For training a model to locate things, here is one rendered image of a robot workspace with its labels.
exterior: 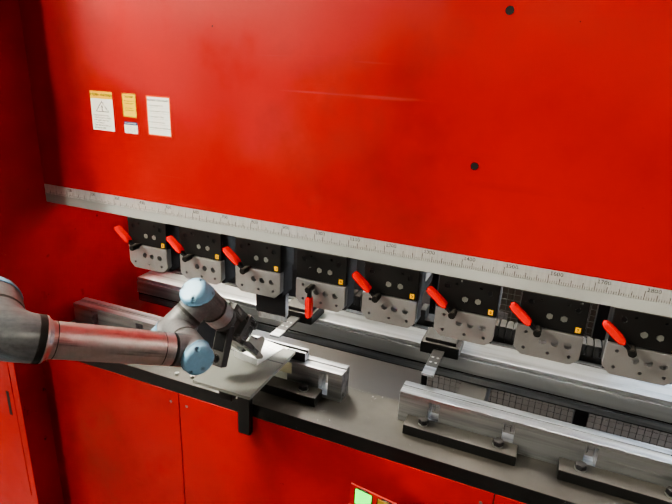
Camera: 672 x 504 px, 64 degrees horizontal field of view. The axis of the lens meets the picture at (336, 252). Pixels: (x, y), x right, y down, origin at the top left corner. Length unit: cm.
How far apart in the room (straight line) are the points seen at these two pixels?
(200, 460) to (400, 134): 121
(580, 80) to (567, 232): 32
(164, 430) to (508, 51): 151
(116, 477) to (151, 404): 42
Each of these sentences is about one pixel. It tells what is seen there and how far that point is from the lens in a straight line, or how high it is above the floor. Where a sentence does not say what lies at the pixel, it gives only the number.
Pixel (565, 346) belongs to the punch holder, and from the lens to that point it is 143.
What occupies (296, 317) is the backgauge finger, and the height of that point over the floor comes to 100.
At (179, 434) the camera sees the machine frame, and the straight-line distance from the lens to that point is 192.
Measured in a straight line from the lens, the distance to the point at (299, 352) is 167.
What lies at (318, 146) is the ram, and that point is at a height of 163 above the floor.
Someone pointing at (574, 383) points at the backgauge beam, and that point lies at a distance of 179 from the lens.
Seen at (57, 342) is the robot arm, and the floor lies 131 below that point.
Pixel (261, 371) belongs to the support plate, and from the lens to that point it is 158.
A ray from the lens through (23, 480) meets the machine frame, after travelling 248.
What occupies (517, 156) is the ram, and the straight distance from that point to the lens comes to 129.
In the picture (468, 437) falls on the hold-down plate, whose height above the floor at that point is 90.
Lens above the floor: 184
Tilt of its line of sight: 20 degrees down
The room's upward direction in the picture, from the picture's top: 3 degrees clockwise
